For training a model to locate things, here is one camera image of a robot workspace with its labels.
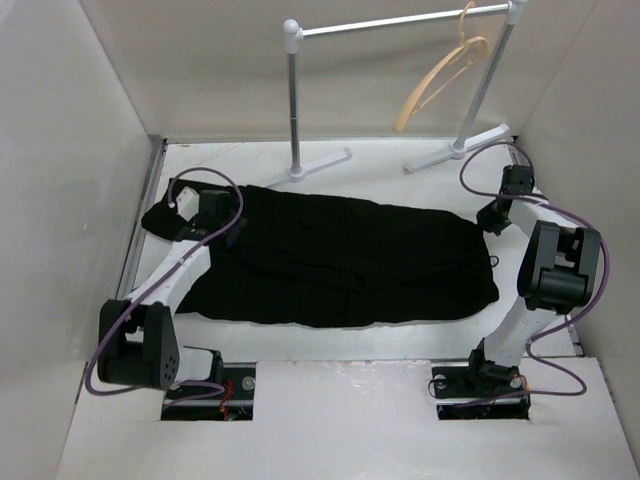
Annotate black trousers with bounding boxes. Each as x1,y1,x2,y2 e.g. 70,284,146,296
141,183,501,330

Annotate beige wooden clothes hanger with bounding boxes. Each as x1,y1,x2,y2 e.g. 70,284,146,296
392,1,490,133

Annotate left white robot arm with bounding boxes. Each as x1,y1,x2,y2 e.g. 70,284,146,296
91,188,246,399

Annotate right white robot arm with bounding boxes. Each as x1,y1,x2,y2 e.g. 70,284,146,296
463,165,601,396

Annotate white metal clothes rack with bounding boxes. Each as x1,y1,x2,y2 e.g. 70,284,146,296
267,1,527,188

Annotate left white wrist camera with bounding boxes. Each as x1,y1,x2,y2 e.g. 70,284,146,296
169,187,199,221

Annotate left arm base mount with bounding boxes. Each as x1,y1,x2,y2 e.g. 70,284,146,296
160,363,257,422

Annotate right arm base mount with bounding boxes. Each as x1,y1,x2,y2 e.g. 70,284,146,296
428,362,531,420

